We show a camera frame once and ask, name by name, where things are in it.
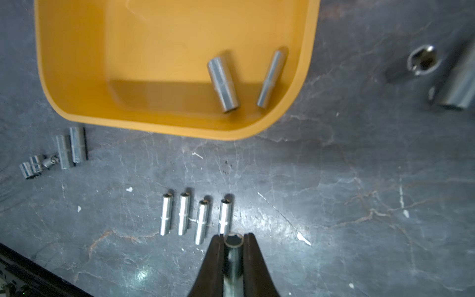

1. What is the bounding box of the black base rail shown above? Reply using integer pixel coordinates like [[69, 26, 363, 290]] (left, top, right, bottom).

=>
[[1, 245, 92, 297]]

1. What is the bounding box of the small socket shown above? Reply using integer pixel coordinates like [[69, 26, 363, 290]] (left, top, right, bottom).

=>
[[406, 44, 442, 76]]

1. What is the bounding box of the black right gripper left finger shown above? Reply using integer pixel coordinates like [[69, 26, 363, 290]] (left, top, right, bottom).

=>
[[188, 235, 225, 297]]

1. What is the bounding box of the short ringed socket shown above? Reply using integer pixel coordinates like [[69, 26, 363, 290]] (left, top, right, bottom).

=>
[[30, 155, 44, 175]]

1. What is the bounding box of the dull socket in box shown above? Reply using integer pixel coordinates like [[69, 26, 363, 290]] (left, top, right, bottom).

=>
[[207, 56, 239, 113]]

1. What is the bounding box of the dark socket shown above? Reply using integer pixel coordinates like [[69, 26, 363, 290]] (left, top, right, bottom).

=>
[[223, 233, 244, 297]]

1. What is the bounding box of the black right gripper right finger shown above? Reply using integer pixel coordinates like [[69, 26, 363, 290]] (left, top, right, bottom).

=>
[[242, 233, 280, 297]]

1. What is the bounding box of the dull socket lower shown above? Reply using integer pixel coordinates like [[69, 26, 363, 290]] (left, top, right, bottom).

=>
[[256, 48, 287, 108]]

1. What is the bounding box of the vertical long silver socket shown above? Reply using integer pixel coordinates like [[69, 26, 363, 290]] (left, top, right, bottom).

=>
[[56, 135, 74, 170]]

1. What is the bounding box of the short silver socket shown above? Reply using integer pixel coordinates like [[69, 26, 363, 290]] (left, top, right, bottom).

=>
[[42, 155, 59, 170]]

